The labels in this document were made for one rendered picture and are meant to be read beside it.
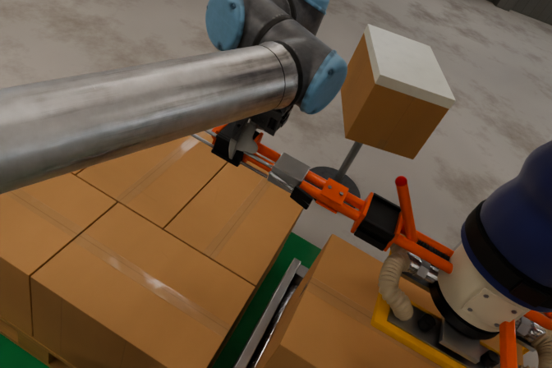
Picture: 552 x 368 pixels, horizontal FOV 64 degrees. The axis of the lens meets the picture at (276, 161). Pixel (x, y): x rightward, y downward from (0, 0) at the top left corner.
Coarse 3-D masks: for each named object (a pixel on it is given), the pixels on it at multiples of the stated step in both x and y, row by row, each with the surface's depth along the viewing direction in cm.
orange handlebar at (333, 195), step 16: (272, 160) 97; (320, 192) 92; (336, 192) 93; (336, 208) 91; (352, 208) 92; (400, 240) 90; (432, 240) 92; (432, 256) 89; (448, 272) 89; (512, 320) 83; (544, 320) 86; (512, 336) 80; (512, 352) 77
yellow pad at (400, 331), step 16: (384, 304) 91; (384, 320) 88; (400, 320) 89; (416, 320) 90; (432, 320) 88; (400, 336) 87; (416, 336) 87; (432, 336) 89; (432, 352) 86; (448, 352) 87; (480, 352) 90; (496, 352) 92
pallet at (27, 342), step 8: (272, 264) 216; (0, 320) 169; (0, 328) 167; (8, 328) 168; (16, 328) 158; (8, 336) 166; (16, 336) 167; (24, 336) 159; (16, 344) 166; (24, 344) 163; (32, 344) 160; (40, 344) 156; (224, 344) 178; (32, 352) 164; (40, 352) 161; (48, 352) 158; (40, 360) 164; (48, 360) 162; (56, 360) 165; (64, 360) 155
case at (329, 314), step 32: (320, 256) 122; (352, 256) 125; (320, 288) 113; (352, 288) 116; (416, 288) 123; (288, 320) 108; (320, 320) 106; (352, 320) 109; (288, 352) 98; (320, 352) 100; (352, 352) 102; (384, 352) 105; (416, 352) 108
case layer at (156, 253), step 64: (64, 192) 158; (128, 192) 167; (192, 192) 178; (256, 192) 190; (0, 256) 134; (64, 256) 140; (128, 256) 148; (192, 256) 156; (256, 256) 165; (64, 320) 138; (128, 320) 132; (192, 320) 138
